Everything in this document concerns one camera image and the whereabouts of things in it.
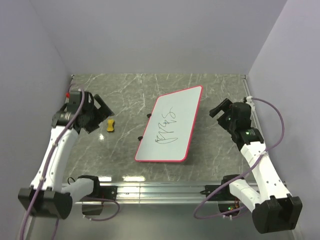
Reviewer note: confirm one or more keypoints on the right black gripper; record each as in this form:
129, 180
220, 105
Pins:
226, 105

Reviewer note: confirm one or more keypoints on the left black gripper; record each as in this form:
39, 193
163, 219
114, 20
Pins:
102, 114

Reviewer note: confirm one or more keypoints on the yellow whiteboard eraser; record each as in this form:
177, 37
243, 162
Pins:
110, 126

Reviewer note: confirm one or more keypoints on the red framed whiteboard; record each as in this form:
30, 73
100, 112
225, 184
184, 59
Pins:
168, 133

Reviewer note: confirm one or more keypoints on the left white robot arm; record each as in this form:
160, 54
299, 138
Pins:
46, 196

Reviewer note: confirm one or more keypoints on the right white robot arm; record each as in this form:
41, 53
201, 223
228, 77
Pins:
272, 206

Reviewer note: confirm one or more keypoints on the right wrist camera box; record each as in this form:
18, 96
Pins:
241, 111

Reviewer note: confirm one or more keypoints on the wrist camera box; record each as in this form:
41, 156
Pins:
241, 111
74, 101

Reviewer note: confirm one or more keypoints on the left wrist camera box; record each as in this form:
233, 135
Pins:
74, 101

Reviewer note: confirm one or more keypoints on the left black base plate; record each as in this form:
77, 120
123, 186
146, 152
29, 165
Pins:
108, 192

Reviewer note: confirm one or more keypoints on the aluminium front rail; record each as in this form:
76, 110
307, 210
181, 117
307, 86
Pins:
160, 193

